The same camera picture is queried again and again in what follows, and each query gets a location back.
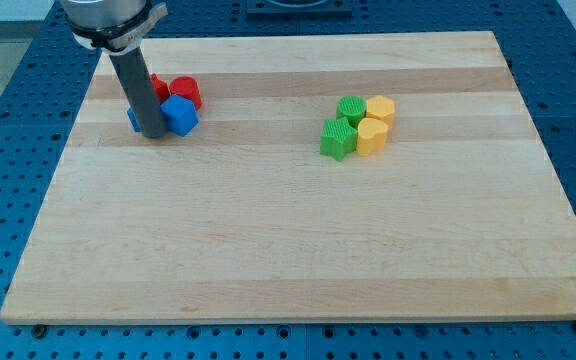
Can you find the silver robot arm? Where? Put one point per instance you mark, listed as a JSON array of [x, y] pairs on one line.
[[114, 26]]

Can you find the green star block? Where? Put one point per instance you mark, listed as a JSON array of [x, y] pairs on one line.
[[338, 138]]

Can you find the red star block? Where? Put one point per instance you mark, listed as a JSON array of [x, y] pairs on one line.
[[160, 87]]

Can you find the wooden board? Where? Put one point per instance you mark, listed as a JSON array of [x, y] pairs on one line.
[[459, 218]]

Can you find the yellow heart block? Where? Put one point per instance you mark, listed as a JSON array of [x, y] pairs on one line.
[[372, 136]]

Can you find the green cylinder block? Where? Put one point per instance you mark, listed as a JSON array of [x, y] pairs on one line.
[[351, 107]]

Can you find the yellow hexagon block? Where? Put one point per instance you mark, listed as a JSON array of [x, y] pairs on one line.
[[381, 108]]

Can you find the blue cube block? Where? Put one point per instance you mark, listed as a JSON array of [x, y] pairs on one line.
[[180, 114]]

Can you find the red cylinder block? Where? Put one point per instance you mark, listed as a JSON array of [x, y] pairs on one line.
[[187, 87]]

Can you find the blue block behind rod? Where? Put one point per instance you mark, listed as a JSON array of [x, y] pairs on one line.
[[133, 120]]

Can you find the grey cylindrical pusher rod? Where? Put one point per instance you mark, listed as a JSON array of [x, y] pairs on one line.
[[134, 78]]

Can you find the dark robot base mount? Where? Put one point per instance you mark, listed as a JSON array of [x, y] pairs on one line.
[[259, 8]]

